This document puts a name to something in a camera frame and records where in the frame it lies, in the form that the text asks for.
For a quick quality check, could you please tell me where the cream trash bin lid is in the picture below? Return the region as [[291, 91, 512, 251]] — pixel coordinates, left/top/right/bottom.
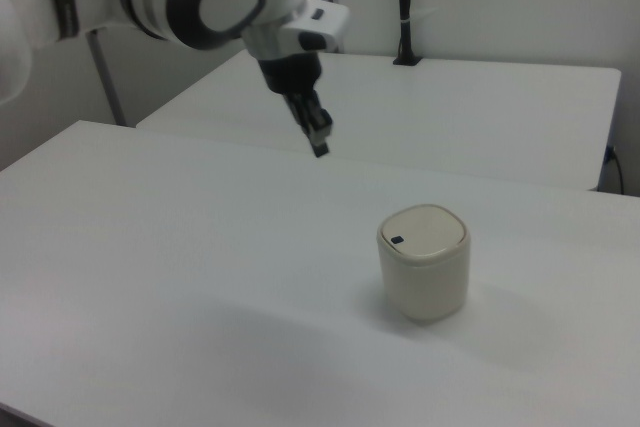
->
[[377, 203, 472, 262]]

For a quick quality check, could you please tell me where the grey metal frame post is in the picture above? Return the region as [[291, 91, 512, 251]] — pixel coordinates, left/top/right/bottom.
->
[[87, 29, 127, 127]]

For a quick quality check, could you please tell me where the black floor cable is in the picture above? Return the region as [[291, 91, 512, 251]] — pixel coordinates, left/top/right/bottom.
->
[[605, 145, 627, 195]]

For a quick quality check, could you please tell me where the black strap on arm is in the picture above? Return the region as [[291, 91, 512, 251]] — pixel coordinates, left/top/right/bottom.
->
[[40, 0, 82, 41]]

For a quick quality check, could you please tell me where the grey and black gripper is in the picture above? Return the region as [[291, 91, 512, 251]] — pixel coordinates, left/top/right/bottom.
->
[[241, 21, 335, 158]]

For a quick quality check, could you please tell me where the cream trash bin body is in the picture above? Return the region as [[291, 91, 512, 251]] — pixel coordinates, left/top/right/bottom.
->
[[377, 236, 473, 327]]

